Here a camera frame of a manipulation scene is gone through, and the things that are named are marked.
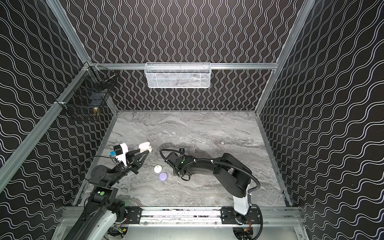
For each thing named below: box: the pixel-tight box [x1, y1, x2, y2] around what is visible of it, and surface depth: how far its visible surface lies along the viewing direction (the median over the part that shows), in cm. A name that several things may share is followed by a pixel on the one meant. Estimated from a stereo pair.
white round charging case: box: [153, 164, 163, 174], surface depth 91 cm
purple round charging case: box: [159, 172, 168, 181], surface depth 87 cm
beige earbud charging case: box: [138, 141, 152, 153], surface depth 68 cm
